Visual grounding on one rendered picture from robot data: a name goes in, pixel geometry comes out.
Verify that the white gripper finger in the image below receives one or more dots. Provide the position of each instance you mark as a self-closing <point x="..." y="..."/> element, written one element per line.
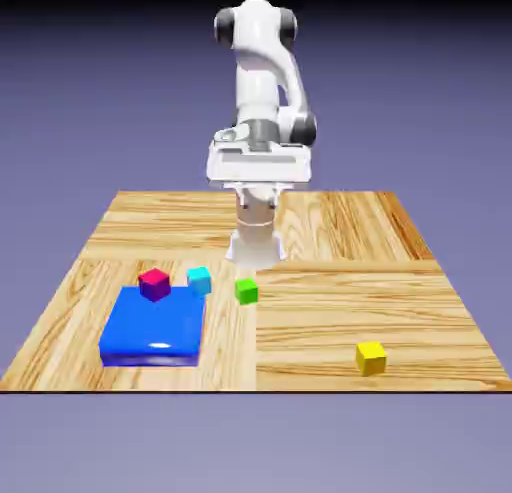
<point x="276" y="197"/>
<point x="242" y="197"/>

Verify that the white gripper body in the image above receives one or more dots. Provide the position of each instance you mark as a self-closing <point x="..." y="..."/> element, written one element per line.
<point x="259" y="165"/>

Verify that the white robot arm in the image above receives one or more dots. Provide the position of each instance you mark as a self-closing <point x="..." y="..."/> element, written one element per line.
<point x="256" y="81"/>

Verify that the small cyan cube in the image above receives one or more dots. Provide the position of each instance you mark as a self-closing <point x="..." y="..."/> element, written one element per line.
<point x="199" y="280"/>

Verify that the small green cube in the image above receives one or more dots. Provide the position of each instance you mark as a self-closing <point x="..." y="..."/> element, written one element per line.
<point x="246" y="291"/>

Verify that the small red cube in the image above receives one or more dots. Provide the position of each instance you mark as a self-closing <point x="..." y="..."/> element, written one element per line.
<point x="154" y="284"/>

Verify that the small yellow cube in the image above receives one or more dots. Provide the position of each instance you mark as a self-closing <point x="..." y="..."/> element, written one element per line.
<point x="371" y="358"/>

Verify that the large blue box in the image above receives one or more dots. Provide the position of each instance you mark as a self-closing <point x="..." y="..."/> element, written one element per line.
<point x="154" y="327"/>

